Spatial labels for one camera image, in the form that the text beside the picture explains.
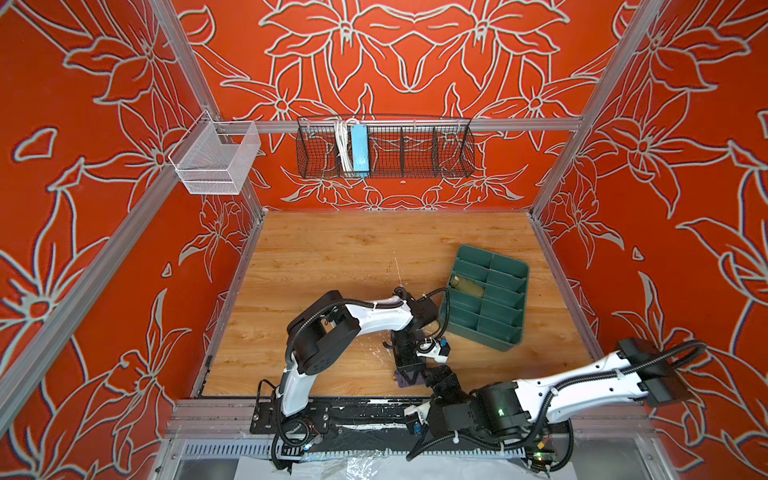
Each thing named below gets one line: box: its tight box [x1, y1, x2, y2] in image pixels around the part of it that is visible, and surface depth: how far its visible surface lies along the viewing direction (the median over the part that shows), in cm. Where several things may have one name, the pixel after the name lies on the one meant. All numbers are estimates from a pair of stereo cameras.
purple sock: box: [393, 368, 426, 388], surface depth 77 cm
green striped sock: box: [450, 275, 485, 298], surface depth 92 cm
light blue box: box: [351, 124, 370, 173], surface depth 91 cm
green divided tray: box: [439, 244, 530, 352], surface depth 91 cm
